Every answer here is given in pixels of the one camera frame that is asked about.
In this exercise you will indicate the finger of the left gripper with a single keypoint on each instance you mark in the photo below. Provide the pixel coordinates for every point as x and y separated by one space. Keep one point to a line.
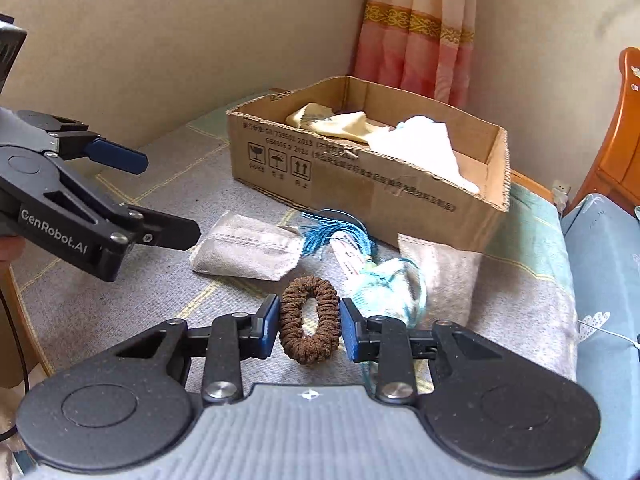
156 228
116 156

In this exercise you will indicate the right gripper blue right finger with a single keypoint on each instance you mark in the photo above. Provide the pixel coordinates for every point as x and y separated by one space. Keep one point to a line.
381 345

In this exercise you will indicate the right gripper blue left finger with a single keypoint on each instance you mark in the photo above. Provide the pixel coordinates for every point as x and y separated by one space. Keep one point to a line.
233 338

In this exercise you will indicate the blue floral tasselled pouch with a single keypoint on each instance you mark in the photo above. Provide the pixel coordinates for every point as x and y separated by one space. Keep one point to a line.
394 287

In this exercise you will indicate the grey sachet pouch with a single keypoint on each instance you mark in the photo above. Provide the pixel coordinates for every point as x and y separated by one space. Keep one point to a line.
243 247
447 275

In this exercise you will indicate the white cloth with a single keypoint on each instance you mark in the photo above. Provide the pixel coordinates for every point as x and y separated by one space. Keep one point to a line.
421 142

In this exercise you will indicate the yellow printed cloth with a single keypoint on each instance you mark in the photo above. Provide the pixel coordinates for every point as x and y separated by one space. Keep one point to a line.
355 126

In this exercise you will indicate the open cardboard box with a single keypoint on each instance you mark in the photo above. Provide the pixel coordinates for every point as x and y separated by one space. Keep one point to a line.
390 196

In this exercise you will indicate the wooden bed headboard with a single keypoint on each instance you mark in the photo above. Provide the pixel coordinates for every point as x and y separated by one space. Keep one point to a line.
614 172

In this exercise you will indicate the pink orange curtain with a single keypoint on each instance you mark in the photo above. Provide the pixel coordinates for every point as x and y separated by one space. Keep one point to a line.
422 46

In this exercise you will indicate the white wall socket plug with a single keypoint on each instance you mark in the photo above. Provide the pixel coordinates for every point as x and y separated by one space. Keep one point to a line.
560 192

